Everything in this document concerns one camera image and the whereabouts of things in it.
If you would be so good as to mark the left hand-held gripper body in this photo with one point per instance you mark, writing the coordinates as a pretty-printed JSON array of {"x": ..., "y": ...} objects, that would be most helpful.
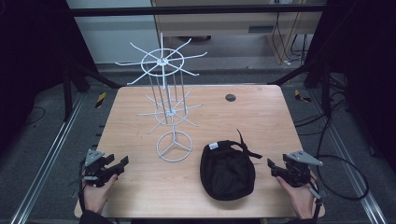
[{"x": 93, "y": 157}]

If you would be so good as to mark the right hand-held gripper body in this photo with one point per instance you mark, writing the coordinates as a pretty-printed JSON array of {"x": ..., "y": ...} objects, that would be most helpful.
[{"x": 299, "y": 169}]

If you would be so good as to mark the person's right hand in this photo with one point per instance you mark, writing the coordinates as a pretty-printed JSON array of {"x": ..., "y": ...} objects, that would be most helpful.
[{"x": 300, "y": 199}]

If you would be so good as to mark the person's left hand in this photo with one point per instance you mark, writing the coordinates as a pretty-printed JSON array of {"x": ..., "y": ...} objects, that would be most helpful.
[{"x": 95, "y": 197}]

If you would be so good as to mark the yellow black hazard tape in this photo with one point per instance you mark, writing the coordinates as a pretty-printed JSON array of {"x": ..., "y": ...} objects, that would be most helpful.
[
  {"x": 301, "y": 97},
  {"x": 100, "y": 100}
]

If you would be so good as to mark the black metal stand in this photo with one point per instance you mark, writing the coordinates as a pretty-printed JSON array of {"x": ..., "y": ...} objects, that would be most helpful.
[
  {"x": 67, "y": 93},
  {"x": 325, "y": 90}
]

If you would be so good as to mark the black curtain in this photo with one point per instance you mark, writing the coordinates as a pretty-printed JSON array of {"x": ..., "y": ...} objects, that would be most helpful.
[
  {"x": 367, "y": 62},
  {"x": 31, "y": 62}
]

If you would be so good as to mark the white cabinet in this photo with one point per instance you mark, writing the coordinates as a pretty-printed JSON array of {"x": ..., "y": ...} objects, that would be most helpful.
[{"x": 112, "y": 40}]

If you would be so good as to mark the light wooden desk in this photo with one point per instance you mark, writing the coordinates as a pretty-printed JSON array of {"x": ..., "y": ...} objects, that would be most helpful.
[{"x": 218, "y": 23}]

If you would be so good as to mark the aluminium floor rail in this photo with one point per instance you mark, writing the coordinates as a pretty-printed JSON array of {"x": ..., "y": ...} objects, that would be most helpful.
[
  {"x": 53, "y": 155},
  {"x": 348, "y": 155}
]

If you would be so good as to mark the black horizontal frame bar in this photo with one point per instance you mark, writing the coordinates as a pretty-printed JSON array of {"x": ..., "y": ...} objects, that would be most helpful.
[{"x": 186, "y": 10}]

